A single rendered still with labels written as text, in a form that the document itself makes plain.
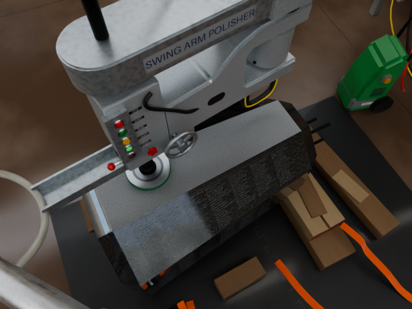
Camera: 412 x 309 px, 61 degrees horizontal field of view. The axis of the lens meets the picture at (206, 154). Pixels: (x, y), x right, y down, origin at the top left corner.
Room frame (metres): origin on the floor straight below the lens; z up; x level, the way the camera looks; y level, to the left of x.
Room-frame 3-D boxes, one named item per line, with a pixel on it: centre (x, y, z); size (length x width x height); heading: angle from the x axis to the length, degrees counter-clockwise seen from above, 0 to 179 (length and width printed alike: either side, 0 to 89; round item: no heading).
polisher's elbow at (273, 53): (1.12, -0.27, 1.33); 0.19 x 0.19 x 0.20
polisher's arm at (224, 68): (0.96, -0.05, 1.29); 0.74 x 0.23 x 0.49; 123
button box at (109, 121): (0.63, 0.28, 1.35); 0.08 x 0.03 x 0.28; 123
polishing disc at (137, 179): (0.76, 0.28, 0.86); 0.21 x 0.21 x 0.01
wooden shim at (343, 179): (0.96, -0.99, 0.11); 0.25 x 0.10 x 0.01; 38
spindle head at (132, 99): (0.80, 0.21, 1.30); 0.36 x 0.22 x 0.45; 123
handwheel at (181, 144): (0.73, 0.11, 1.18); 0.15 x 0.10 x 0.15; 123
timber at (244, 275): (0.37, -0.19, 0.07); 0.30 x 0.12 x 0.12; 117
